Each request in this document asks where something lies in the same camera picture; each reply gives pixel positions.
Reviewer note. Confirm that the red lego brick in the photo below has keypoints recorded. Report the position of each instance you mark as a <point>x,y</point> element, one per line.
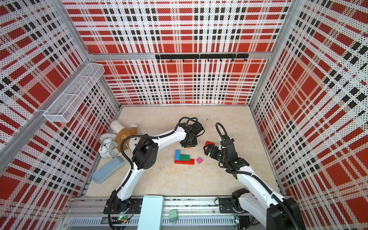
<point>180,162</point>
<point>209,143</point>
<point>190,162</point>

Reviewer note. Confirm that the green lego brick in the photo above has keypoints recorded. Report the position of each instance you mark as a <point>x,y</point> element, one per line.
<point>184,157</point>

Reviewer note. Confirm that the green terminal connector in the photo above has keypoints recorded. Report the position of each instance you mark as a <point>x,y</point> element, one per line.
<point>173,216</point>

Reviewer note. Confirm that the blue lego brick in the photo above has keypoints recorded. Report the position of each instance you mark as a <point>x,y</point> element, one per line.
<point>177,155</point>

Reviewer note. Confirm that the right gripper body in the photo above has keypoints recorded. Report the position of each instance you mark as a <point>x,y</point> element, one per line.
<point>221,158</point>

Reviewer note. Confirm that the pink small lego brick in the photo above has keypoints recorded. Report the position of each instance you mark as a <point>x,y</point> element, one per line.
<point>199,160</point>

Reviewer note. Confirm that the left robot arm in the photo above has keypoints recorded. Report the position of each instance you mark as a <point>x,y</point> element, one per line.
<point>145,154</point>

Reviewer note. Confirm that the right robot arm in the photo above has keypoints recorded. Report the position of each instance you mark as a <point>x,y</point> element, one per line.
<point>267,206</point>

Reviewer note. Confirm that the black hook rail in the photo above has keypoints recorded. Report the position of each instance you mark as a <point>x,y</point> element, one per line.
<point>201,56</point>

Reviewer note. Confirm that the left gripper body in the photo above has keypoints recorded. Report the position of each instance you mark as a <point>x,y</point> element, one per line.
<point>192,142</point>

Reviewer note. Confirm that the white teddy bear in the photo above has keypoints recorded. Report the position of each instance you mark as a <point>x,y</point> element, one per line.
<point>119,133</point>

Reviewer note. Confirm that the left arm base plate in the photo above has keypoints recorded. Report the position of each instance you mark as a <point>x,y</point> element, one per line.
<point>129,206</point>

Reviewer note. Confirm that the white wire mesh basket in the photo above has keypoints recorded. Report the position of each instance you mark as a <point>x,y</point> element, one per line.
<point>65,106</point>

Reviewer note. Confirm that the pale green upright panel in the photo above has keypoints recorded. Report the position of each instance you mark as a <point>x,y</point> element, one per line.
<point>151,213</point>

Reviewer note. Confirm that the white alarm clock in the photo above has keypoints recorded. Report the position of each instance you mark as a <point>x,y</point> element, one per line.
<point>108,148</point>

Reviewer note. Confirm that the light blue case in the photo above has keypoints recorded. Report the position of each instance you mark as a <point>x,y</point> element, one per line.
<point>108,169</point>

